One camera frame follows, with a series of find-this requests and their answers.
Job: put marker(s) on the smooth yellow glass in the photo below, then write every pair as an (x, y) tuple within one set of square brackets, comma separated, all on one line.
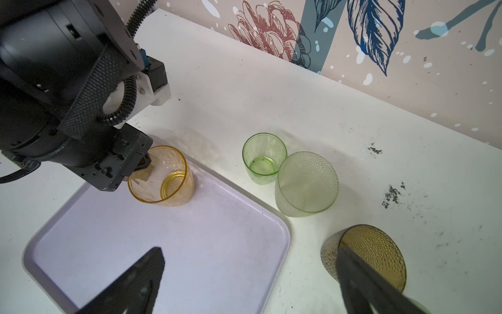
[(168, 180)]

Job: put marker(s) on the amber textured glass right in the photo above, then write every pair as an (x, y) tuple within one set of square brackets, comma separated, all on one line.
[(372, 245)]

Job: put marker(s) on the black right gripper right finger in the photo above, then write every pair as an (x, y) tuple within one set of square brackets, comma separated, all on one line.
[(365, 291)]

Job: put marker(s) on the tall pale green textured glass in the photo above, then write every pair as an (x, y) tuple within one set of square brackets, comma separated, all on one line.
[(306, 184)]

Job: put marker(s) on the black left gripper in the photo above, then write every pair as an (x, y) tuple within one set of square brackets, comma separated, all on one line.
[(126, 153)]

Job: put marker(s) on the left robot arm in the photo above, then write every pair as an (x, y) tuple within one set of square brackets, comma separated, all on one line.
[(68, 83)]

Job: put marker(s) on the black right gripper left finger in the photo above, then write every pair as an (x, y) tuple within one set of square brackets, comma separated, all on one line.
[(135, 291)]

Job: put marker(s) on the smooth green glass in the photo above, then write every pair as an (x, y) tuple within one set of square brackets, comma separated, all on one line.
[(263, 154)]

